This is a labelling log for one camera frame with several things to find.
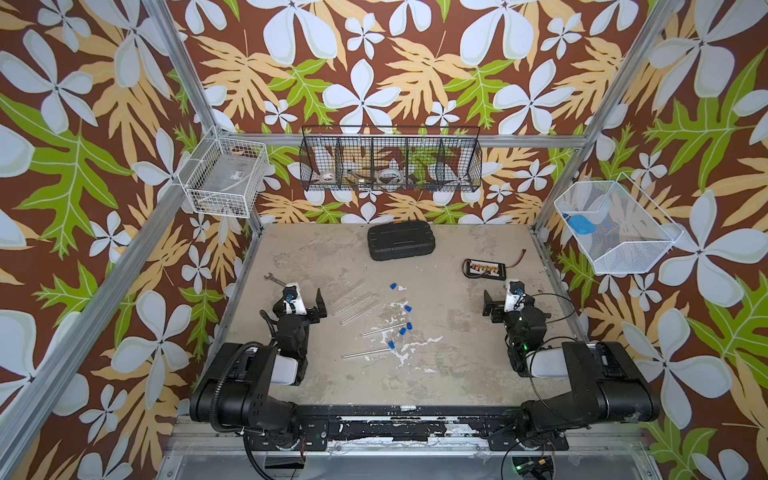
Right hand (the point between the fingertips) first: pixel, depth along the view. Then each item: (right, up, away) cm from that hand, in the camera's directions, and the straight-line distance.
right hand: (501, 289), depth 90 cm
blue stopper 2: (-28, -7, +7) cm, 30 cm away
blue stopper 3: (-28, -12, +3) cm, 31 cm away
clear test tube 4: (-48, -2, +12) cm, 49 cm away
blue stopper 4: (-30, -13, +2) cm, 33 cm away
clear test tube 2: (-45, -8, +5) cm, 46 cm away
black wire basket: (-34, +42, +6) cm, 55 cm away
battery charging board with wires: (-3, +6, +15) cm, 16 cm away
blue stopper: (-33, 0, +12) cm, 35 cm away
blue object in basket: (+22, +19, -5) cm, 29 cm away
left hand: (-61, 0, -2) cm, 61 cm away
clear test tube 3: (-46, -6, +8) cm, 47 cm away
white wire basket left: (-84, +34, -4) cm, 91 cm away
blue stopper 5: (-34, -17, -1) cm, 38 cm away
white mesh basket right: (+30, +18, -9) cm, 36 cm away
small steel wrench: (-76, +3, +15) cm, 78 cm away
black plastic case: (-33, +16, +18) cm, 41 cm away
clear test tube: (-43, -14, +2) cm, 45 cm away
